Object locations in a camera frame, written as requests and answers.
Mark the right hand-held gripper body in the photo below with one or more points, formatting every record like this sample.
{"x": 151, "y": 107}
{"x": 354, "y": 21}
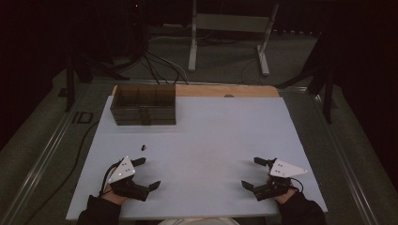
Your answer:
{"x": 281, "y": 175}

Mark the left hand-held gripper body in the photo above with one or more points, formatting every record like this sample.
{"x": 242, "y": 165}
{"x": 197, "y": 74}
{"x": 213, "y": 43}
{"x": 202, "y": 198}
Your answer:
{"x": 123, "y": 172}

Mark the small dark red bead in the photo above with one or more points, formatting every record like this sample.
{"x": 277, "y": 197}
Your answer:
{"x": 143, "y": 147}

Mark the smoky transparent drawer organizer case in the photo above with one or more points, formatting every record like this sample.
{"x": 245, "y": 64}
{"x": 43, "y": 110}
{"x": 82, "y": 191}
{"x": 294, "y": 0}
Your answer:
{"x": 142, "y": 95}

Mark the person's right hand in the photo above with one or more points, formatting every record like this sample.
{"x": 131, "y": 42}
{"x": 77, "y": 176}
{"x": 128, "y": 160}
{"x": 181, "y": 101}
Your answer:
{"x": 285, "y": 197}

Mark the person's left hand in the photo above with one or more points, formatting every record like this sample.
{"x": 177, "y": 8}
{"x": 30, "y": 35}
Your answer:
{"x": 113, "y": 197}

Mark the small grey table grommet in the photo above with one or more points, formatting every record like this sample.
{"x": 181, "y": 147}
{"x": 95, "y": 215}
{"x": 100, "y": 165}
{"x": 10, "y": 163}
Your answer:
{"x": 228, "y": 95}

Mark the black stand with angled legs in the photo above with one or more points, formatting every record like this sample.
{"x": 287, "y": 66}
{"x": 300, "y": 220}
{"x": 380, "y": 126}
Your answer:
{"x": 70, "y": 81}
{"x": 327, "y": 87}

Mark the dark equipment tower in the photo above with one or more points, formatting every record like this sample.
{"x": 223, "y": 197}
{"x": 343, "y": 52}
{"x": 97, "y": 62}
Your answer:
{"x": 136, "y": 28}

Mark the white metal stand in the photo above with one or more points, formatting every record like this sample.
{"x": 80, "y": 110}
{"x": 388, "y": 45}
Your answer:
{"x": 230, "y": 23}

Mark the aluminium floor rail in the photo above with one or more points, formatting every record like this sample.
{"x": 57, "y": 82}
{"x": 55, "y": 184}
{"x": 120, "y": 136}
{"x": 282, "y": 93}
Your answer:
{"x": 344, "y": 168}
{"x": 37, "y": 170}

